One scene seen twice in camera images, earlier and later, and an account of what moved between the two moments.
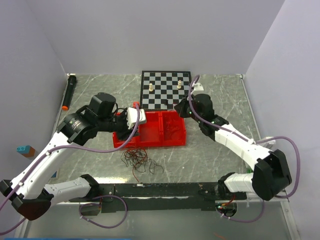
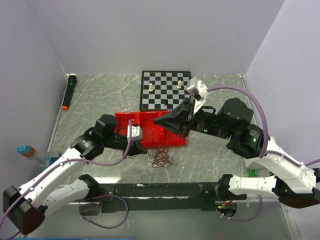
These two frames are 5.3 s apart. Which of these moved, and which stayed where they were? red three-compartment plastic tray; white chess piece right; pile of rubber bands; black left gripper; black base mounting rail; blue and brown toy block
Moved: black left gripper; pile of rubber bands
Stayed: black base mounting rail; blue and brown toy block; white chess piece right; red three-compartment plastic tray
